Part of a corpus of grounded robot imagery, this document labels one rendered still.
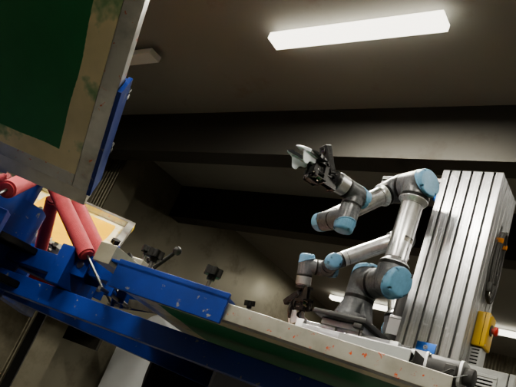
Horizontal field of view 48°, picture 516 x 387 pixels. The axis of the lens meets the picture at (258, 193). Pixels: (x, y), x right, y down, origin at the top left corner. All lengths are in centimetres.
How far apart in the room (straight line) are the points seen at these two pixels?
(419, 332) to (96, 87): 156
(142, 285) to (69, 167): 32
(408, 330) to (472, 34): 196
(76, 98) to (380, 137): 327
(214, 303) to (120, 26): 61
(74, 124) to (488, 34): 278
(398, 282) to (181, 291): 104
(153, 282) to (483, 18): 268
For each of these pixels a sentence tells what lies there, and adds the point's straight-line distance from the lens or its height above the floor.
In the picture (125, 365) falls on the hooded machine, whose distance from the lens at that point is 686.
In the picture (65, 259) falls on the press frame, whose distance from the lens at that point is 181.
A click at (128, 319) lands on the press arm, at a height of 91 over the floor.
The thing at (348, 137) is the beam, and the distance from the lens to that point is 446.
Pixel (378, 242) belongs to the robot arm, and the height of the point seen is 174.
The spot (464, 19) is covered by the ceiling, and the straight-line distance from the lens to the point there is 363.
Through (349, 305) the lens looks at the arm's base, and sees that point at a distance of 225.
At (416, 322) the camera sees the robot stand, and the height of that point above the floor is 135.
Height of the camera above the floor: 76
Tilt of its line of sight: 21 degrees up
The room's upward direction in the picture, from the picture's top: 22 degrees clockwise
